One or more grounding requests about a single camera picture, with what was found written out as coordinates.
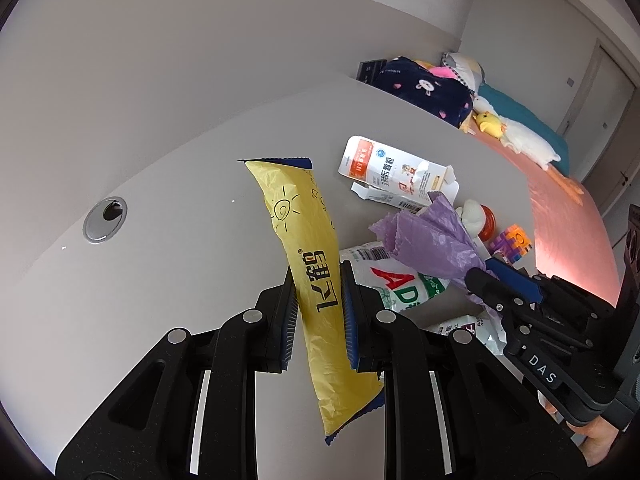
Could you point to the purple plastic wrapper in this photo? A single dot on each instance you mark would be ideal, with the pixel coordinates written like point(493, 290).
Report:
point(440, 240)

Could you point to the white goose plush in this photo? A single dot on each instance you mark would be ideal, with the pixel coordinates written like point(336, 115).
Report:
point(525, 140)

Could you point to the person's right hand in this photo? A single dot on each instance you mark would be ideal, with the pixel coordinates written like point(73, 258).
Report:
point(595, 440)

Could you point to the torn white medicine box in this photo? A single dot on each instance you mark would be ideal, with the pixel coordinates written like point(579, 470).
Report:
point(380, 165)

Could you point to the small white printed packet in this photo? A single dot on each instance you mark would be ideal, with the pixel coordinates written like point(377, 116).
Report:
point(465, 331)

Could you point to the colourful puzzle cube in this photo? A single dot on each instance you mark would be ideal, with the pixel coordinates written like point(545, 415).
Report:
point(512, 245)

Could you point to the teal bed cover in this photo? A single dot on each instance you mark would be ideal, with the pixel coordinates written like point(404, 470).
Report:
point(520, 110)

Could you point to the white green printed packet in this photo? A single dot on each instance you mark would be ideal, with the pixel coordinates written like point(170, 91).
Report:
point(400, 280)

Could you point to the grey room door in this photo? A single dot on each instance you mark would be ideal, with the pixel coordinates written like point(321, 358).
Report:
point(607, 110)

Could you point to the navy rabbit print blanket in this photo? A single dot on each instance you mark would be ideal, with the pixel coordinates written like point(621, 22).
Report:
point(425, 92)

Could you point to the grey checkered pillow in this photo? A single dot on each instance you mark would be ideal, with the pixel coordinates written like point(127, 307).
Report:
point(465, 67)

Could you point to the red white round toy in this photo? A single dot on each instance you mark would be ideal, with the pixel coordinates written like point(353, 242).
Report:
point(489, 222)

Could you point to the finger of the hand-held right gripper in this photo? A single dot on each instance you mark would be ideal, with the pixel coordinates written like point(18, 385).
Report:
point(492, 292)
point(515, 277)

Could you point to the pink plush toy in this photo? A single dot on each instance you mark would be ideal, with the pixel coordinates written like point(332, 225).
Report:
point(445, 72)

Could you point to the yellow duck plush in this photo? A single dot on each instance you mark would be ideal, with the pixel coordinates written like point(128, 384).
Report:
point(487, 124)

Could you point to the yellow snack wrapper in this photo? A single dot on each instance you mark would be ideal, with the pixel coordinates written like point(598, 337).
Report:
point(305, 220)

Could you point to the pink bed sheet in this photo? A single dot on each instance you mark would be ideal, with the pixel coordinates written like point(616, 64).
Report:
point(560, 225)

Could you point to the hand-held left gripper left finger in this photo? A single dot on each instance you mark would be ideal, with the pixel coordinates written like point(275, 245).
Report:
point(289, 321)

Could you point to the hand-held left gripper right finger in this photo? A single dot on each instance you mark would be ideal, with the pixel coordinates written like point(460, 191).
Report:
point(348, 312)

